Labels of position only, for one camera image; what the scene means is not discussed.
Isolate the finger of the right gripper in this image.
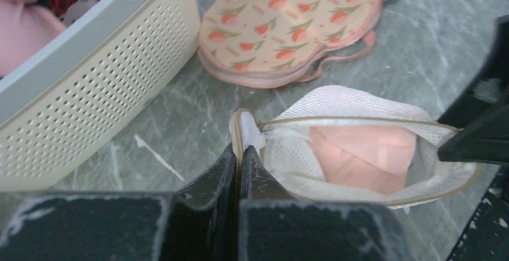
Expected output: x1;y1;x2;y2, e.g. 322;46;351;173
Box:
438;15;508;166

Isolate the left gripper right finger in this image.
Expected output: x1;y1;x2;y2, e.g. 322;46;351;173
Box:
238;146;412;260

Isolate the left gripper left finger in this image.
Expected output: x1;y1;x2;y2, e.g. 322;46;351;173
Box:
1;145;236;260

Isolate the beige mesh laundry bag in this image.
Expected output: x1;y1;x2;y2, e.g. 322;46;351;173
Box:
230;85;481;209

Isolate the pink bra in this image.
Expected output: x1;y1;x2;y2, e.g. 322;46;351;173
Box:
309;125;417;195

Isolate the cream plastic laundry basket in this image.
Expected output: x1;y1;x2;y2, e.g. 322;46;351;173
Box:
1;0;200;192

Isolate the floral pink laundry bag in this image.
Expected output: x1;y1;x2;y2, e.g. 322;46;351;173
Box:
197;0;382;89

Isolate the pink garment in basket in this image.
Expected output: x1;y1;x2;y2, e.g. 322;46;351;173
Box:
1;0;67;78

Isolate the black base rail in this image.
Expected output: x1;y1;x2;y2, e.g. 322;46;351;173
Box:
447;166;508;261

